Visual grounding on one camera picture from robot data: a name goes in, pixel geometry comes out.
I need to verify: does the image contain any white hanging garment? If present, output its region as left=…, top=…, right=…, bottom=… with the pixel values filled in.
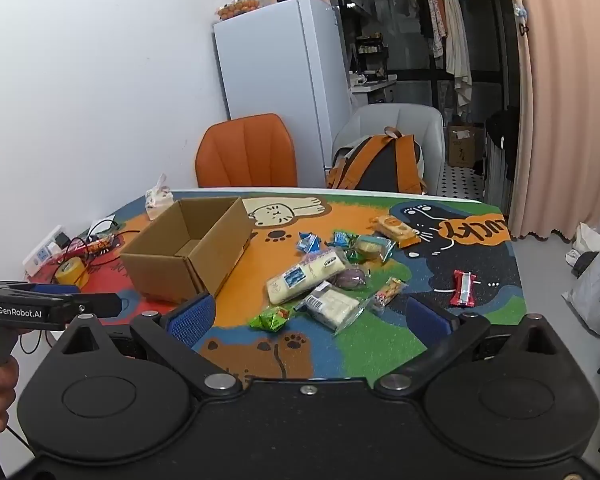
left=440, top=0, right=474, bottom=119

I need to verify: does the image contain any small striped snack packet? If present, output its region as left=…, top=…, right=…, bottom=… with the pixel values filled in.
left=367, top=277, right=410, bottom=316

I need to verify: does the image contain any brown cardboard box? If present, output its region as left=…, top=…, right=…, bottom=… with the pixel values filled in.
left=120, top=196, right=255, bottom=305

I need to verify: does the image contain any white fridge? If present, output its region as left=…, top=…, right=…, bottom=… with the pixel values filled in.
left=212, top=0, right=354, bottom=189

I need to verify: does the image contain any blue candy wrapper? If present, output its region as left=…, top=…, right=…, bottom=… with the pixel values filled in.
left=295, top=232, right=322, bottom=255

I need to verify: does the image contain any red snack bar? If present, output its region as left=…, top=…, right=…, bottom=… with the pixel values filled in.
left=451, top=268, right=477, bottom=308

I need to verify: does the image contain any cardboard box on floor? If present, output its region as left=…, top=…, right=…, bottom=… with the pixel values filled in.
left=447, top=124, right=486, bottom=169

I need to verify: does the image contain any white power strip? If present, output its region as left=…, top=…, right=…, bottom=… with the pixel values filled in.
left=22, top=224, right=71, bottom=277

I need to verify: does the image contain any black garment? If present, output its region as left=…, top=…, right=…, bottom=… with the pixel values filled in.
left=484, top=108, right=521, bottom=161

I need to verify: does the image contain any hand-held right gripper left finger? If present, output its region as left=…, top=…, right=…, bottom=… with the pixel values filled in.
left=55, top=292, right=243, bottom=399

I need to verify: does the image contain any floral hanging garment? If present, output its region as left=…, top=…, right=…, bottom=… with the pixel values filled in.
left=422, top=0, right=446, bottom=59

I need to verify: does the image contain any red snack bag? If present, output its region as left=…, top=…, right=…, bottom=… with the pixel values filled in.
left=70, top=233, right=116, bottom=257

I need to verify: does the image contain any black cable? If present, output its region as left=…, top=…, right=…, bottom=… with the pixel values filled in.
left=17, top=217, right=142, bottom=357

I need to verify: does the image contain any white plastic bag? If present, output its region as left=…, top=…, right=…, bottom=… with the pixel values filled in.
left=562, top=209, right=600, bottom=342

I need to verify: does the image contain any orange cake packet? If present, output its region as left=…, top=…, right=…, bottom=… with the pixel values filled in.
left=369, top=214, right=422, bottom=250

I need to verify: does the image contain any printed tissue pack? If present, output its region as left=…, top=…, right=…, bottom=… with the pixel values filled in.
left=143, top=173, right=175, bottom=221

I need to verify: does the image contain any blue curtain clip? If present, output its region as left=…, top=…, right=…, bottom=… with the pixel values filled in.
left=512, top=2, right=529, bottom=36

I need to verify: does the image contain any purple bun packet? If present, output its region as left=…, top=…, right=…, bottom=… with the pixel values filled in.
left=330, top=266, right=370, bottom=292

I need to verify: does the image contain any yellow tape roll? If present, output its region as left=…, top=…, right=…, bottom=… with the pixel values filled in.
left=54, top=257, right=91, bottom=289

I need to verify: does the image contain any white counter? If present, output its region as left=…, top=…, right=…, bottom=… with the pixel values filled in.
left=349, top=72, right=399, bottom=94

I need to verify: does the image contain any orange chair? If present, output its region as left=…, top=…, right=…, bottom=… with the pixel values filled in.
left=195, top=113, right=299, bottom=189

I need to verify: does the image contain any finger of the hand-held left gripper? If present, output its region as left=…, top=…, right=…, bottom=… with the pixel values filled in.
left=10, top=282, right=82, bottom=297
left=72, top=292, right=122, bottom=318

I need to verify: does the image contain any colourful printed table mat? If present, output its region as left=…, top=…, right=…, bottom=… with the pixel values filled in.
left=24, top=188, right=527, bottom=382

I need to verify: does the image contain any green candy packet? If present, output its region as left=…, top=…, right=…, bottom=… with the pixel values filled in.
left=248, top=306, right=291, bottom=334

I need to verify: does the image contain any clear wafer packet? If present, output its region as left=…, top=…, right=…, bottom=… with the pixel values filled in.
left=300, top=282, right=369, bottom=335

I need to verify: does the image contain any white paper sheet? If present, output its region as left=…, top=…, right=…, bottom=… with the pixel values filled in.
left=87, top=214, right=119, bottom=236

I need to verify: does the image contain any teal cracker packet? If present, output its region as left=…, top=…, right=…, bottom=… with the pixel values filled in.
left=347, top=235, right=396, bottom=264

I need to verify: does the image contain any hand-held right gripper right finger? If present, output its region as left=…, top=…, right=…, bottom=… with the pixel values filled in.
left=375, top=295, right=564, bottom=397

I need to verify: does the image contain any long white biscuit packet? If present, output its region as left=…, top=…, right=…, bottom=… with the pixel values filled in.
left=264, top=247, right=349, bottom=306

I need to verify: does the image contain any orange and black backpack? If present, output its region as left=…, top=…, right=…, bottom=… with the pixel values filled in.
left=325, top=127, right=428, bottom=195

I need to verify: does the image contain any grey chair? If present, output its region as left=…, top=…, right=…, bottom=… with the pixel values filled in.
left=331, top=103, right=446, bottom=196

